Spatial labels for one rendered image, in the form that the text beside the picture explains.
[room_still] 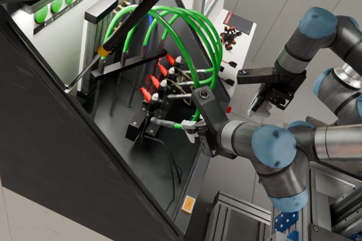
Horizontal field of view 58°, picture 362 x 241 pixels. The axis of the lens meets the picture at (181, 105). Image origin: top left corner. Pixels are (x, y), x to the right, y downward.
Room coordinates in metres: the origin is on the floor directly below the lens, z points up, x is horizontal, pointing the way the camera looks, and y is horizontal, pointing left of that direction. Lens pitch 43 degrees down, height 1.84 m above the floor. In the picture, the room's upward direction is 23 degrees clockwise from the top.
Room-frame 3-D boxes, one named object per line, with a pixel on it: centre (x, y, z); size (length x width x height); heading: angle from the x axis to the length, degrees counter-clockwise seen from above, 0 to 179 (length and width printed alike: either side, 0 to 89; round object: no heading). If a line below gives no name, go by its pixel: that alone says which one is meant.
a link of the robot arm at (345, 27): (0.81, -0.30, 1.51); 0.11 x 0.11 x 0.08; 47
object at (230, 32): (1.50, -0.09, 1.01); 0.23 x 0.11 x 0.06; 177
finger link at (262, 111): (0.74, -0.22, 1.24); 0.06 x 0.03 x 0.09; 87
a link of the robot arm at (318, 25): (0.75, -0.22, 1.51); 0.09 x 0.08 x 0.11; 137
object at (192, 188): (0.76, -0.15, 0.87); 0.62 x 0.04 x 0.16; 177
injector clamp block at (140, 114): (0.89, 0.08, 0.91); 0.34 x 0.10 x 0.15; 177
